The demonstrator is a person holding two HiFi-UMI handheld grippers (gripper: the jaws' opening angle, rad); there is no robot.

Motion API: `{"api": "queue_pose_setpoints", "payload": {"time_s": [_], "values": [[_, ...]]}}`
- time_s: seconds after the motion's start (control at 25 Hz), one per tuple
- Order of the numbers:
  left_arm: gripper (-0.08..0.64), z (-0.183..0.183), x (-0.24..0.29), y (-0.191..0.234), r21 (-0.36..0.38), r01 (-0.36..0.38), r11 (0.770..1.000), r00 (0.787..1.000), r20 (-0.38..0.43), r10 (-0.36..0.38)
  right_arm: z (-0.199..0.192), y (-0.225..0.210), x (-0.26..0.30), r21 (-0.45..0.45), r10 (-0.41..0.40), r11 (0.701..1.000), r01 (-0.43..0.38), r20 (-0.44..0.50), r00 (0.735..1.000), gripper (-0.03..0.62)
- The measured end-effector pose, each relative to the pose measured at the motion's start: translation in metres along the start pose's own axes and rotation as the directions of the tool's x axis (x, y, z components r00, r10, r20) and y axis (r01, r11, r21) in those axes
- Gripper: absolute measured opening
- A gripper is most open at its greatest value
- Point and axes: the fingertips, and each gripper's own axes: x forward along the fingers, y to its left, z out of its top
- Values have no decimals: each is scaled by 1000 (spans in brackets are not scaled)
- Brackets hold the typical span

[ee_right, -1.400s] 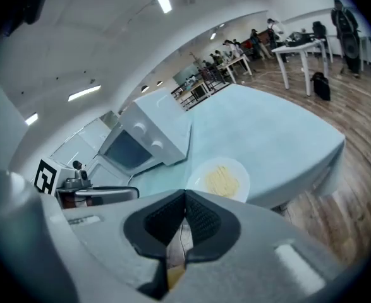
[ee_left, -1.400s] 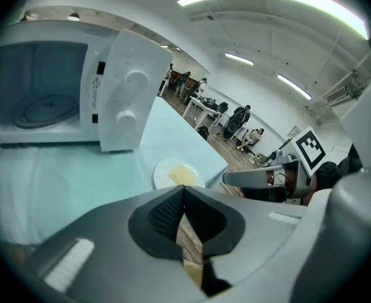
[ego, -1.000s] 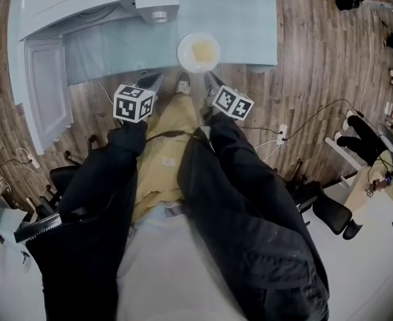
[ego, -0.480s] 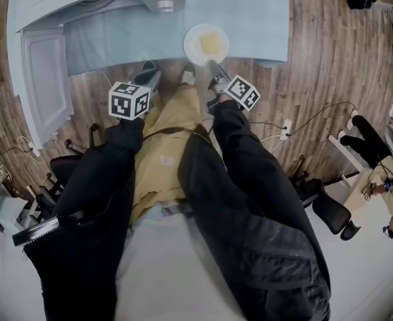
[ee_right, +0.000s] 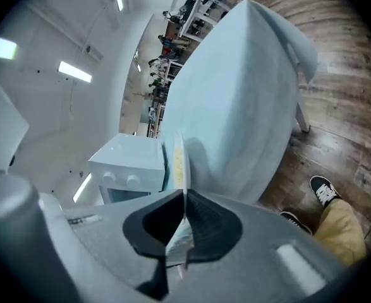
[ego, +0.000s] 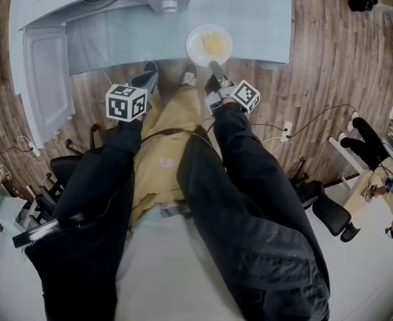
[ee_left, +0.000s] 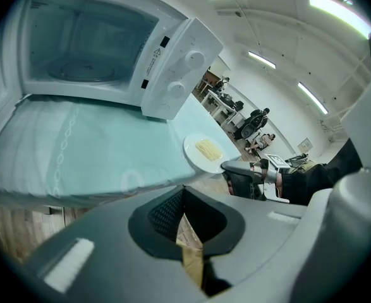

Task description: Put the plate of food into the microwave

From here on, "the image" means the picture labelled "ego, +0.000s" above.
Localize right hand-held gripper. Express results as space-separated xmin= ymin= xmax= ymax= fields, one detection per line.
xmin=204 ymin=61 xmax=261 ymax=115

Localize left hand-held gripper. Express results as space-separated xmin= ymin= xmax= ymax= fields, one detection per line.
xmin=105 ymin=72 xmax=159 ymax=123

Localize yellow noodles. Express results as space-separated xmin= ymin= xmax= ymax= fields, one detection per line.
xmin=200 ymin=31 xmax=227 ymax=55

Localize white round plate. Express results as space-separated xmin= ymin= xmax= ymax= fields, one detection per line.
xmin=185 ymin=23 xmax=234 ymax=68

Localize person's left forearm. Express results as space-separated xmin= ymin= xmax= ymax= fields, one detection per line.
xmin=50 ymin=118 xmax=144 ymax=227

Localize person's right forearm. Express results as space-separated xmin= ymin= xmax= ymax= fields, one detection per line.
xmin=179 ymin=100 xmax=317 ymax=253

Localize person's left shoe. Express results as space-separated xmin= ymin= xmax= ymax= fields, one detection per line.
xmin=143 ymin=60 xmax=159 ymax=80

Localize person's shoe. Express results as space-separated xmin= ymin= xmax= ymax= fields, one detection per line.
xmin=143 ymin=60 xmax=159 ymax=80
xmin=180 ymin=62 xmax=199 ymax=89

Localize person's right shoe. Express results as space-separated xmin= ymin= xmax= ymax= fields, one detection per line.
xmin=180 ymin=62 xmax=199 ymax=89

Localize person's yellow trousers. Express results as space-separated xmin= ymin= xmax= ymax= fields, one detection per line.
xmin=131 ymin=84 xmax=204 ymax=225

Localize white power strip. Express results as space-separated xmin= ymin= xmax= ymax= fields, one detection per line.
xmin=281 ymin=120 xmax=293 ymax=142
xmin=26 ymin=138 xmax=42 ymax=157

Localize black office chair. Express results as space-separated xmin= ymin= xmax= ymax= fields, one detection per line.
xmin=292 ymin=178 xmax=358 ymax=243
xmin=25 ymin=154 xmax=85 ymax=235

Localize person's white shirt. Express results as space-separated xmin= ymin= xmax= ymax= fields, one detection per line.
xmin=115 ymin=208 xmax=241 ymax=321

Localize white table frame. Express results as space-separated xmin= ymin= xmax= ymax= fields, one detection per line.
xmin=327 ymin=134 xmax=368 ymax=191

